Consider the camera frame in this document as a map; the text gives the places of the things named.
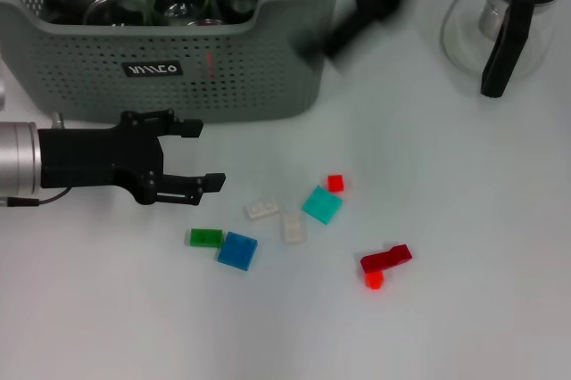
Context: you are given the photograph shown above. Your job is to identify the grey-green perforated storage bin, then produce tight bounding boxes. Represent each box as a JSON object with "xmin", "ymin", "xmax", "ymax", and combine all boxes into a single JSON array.
[{"xmin": 0, "ymin": 0, "xmax": 353, "ymax": 125}]

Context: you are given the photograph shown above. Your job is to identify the teal square plate brick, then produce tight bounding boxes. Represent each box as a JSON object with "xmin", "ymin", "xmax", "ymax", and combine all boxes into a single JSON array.
[{"xmin": 302, "ymin": 184, "xmax": 344, "ymax": 226}]

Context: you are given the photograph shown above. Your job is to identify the small orange-red stud brick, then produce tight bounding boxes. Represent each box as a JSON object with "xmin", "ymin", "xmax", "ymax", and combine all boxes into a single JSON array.
[{"xmin": 364, "ymin": 270, "xmax": 385, "ymax": 291}]

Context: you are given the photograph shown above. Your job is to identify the left gripper cable with plug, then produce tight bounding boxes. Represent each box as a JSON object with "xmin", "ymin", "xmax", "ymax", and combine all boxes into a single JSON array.
[{"xmin": 0, "ymin": 111, "xmax": 72, "ymax": 209}]

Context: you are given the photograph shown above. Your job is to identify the blue square plate brick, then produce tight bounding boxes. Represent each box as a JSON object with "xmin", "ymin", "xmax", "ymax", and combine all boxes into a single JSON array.
[{"xmin": 217, "ymin": 231, "xmax": 259, "ymax": 272}]

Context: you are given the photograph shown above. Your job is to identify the white two-stud brick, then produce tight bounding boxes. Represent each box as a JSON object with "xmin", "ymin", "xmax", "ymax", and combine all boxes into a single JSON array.
[
  {"xmin": 243, "ymin": 199, "xmax": 282, "ymax": 221},
  {"xmin": 279, "ymin": 211, "xmax": 309, "ymax": 245}
]

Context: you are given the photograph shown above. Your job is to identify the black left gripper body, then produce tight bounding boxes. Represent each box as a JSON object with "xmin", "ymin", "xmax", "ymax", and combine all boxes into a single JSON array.
[{"xmin": 38, "ymin": 111, "xmax": 165, "ymax": 206}]

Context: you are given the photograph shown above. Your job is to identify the dark red long brick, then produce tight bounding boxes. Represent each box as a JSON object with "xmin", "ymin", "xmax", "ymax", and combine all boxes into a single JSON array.
[{"xmin": 360, "ymin": 244, "xmax": 414, "ymax": 275}]

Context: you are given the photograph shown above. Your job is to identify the glass teapot black handle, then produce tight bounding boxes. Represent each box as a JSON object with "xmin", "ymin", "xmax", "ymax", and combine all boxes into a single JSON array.
[{"xmin": 439, "ymin": 0, "xmax": 567, "ymax": 99}]

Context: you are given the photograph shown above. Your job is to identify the green flat brick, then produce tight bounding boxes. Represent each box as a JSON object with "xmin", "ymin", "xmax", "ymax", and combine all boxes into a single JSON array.
[{"xmin": 189, "ymin": 227, "xmax": 224, "ymax": 248}]

